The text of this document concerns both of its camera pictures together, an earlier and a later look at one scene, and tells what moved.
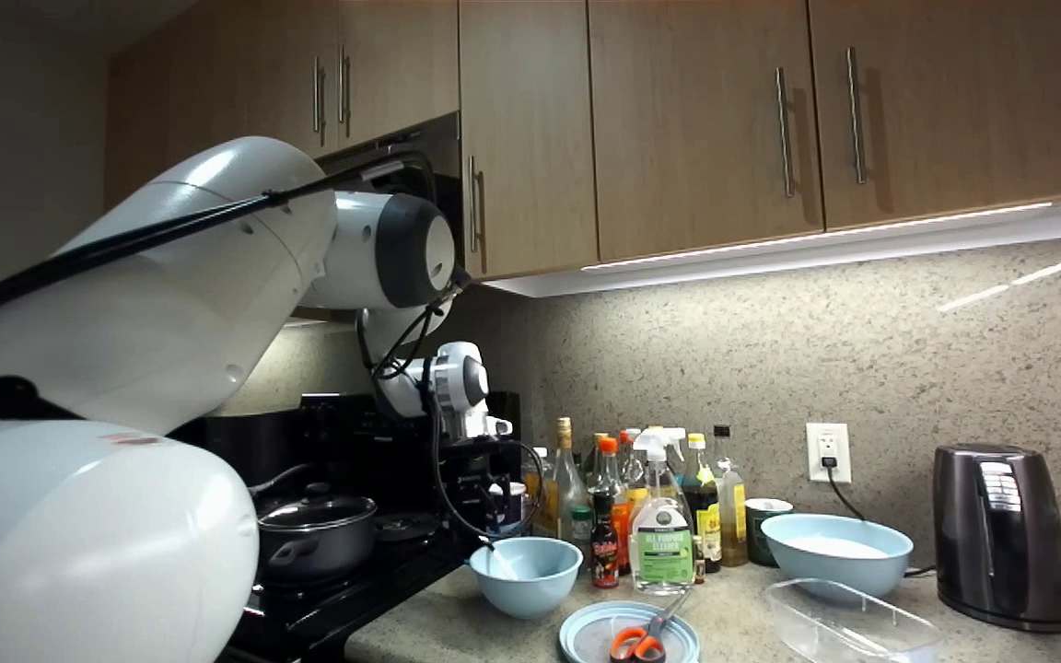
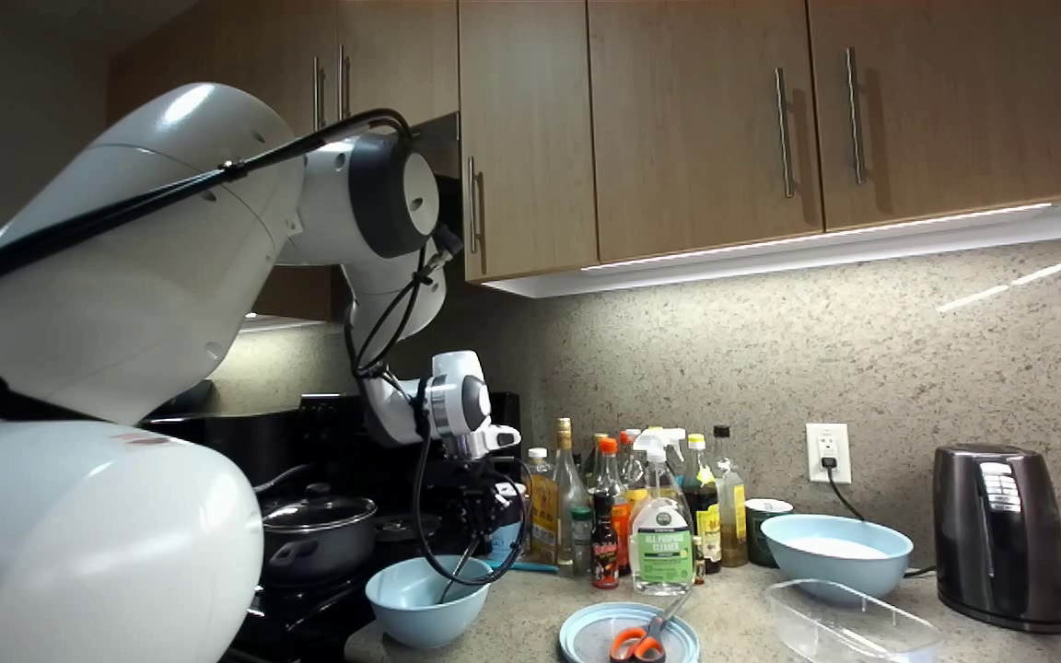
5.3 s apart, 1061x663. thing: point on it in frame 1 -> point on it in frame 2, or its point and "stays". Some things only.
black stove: x=358 y=448 stays
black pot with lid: x=318 y=535 stays
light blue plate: x=587 y=636 stays
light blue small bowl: x=529 y=576 -> x=417 y=605
